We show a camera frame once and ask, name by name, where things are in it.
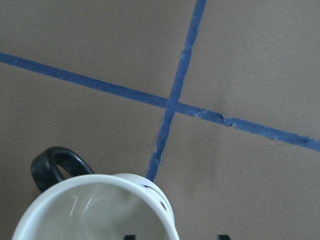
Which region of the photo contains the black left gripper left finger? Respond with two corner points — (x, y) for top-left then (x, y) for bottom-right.
(123, 234), (136, 240)

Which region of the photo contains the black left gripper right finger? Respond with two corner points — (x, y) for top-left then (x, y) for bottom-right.
(217, 234), (231, 240)

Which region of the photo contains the white mug black handle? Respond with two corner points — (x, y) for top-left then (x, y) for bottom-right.
(12, 146), (179, 240)

